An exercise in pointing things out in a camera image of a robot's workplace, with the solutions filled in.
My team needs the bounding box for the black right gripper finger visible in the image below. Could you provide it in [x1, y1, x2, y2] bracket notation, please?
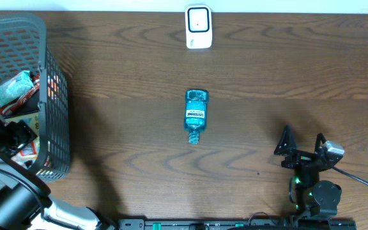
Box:
[314, 133, 326, 153]
[273, 125, 297, 157]

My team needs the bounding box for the blue mouthwash bottle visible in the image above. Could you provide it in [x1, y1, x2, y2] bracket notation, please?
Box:
[184, 89, 209, 144]

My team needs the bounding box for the red brown candy bar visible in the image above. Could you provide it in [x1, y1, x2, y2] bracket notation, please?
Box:
[0, 73, 40, 117]

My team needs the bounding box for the light blue snack packet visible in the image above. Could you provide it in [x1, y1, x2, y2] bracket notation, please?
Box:
[0, 70, 34, 107]

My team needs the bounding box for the yellow snack chip bag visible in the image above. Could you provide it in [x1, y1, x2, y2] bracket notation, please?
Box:
[6, 112, 40, 169]

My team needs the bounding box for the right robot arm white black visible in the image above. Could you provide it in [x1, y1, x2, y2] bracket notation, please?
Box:
[274, 126, 345, 222]

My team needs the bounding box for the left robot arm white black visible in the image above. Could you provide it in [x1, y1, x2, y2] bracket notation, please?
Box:
[0, 119, 119, 229]

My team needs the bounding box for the white barcode scanner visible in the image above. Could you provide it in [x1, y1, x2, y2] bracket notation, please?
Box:
[185, 5, 213, 49]

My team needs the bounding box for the grey plastic basket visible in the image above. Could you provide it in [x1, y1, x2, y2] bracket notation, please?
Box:
[0, 13, 71, 183]

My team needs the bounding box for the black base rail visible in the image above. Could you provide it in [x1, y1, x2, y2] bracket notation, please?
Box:
[117, 218, 357, 230]

